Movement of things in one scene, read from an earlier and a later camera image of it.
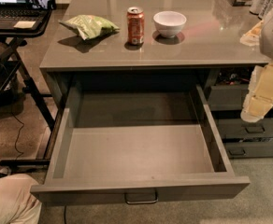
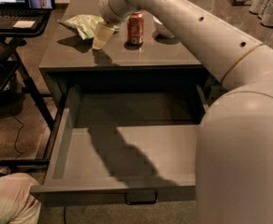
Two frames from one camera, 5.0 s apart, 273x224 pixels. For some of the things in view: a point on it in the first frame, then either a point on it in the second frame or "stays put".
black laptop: (8, 4) stays put
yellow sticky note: (24, 24) stays put
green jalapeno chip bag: (89, 26) stays put
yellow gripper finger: (267, 85) → (102, 35)
